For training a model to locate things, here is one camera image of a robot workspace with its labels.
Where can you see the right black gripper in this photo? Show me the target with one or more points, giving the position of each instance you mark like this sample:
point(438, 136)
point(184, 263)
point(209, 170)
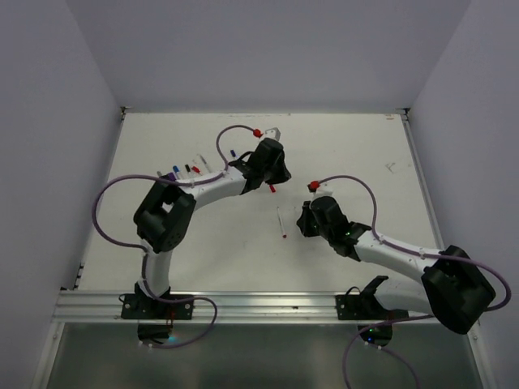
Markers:
point(303, 220)

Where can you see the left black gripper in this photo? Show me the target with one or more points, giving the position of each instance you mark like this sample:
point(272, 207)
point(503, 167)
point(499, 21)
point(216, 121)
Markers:
point(283, 174)

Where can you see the red marker pen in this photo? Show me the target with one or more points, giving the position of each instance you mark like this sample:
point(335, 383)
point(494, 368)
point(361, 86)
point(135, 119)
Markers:
point(281, 223)

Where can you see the clear white pen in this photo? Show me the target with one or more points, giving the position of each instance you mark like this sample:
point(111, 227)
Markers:
point(205, 163)

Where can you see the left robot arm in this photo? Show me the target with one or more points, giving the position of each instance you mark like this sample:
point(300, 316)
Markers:
point(163, 218)

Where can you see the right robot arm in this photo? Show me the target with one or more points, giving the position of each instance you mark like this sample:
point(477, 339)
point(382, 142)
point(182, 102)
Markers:
point(441, 283)

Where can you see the purple black highlighter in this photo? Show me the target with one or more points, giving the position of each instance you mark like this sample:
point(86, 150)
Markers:
point(171, 177)

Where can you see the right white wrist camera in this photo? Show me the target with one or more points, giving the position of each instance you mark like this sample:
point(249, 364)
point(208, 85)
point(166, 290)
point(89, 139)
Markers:
point(323, 190)

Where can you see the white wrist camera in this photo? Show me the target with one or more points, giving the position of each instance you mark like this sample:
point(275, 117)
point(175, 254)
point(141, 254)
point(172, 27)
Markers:
point(273, 133)
point(323, 190)

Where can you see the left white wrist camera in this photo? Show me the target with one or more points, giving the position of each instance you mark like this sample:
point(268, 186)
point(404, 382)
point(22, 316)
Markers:
point(273, 133)

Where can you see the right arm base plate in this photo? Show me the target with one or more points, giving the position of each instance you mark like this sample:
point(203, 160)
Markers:
point(356, 308)

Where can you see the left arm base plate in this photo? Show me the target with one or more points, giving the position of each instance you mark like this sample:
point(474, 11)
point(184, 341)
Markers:
point(142, 307)

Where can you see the aluminium front rail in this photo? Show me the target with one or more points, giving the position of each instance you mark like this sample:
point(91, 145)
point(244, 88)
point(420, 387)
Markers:
point(232, 307)

